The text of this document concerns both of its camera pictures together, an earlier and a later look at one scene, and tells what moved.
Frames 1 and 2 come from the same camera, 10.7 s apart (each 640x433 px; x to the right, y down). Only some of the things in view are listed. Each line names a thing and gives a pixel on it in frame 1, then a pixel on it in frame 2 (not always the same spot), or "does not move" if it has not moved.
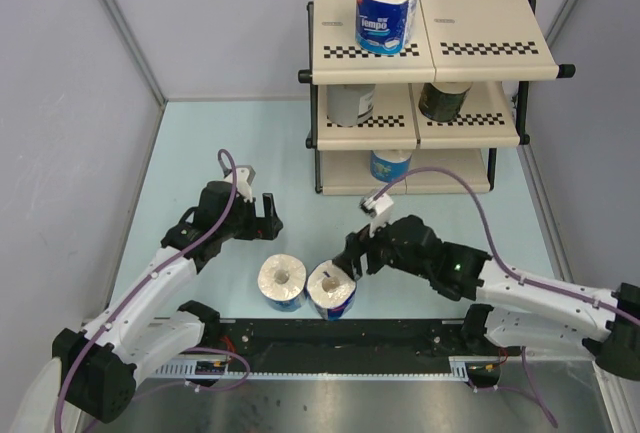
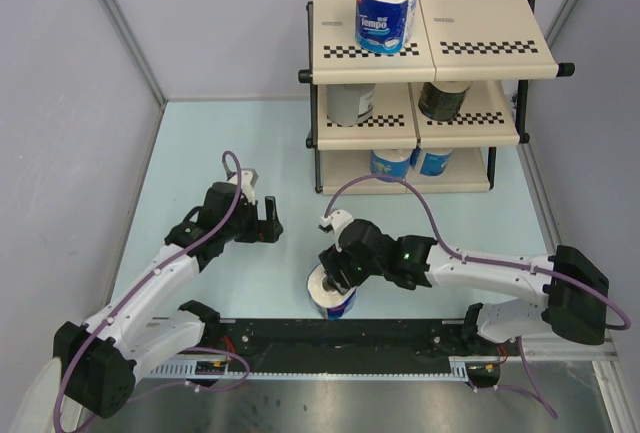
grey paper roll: x=350 y=105 does not move
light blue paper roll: x=281 y=281 → x=435 y=164
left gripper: x=264 y=228 does not move
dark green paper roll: x=442 y=101 does not move
